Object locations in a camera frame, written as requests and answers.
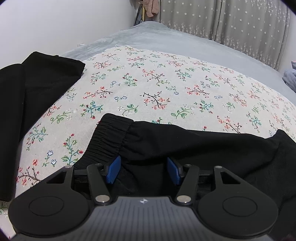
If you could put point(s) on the grey star-patterned curtain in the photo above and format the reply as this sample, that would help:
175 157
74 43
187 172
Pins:
226 23

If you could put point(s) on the black pants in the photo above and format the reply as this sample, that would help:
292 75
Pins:
161 143
34 92

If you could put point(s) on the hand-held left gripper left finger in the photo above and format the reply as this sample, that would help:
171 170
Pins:
113 170

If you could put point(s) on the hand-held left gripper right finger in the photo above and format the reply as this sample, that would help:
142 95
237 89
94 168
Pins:
173 171

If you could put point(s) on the folded black pants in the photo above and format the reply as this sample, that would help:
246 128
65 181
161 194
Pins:
34 92

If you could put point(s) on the blue quilt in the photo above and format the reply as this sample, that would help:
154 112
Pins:
291 80

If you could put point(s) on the floral bed sheet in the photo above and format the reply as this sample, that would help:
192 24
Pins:
161 81

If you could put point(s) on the pink hanging garment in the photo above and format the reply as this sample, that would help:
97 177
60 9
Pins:
151 7

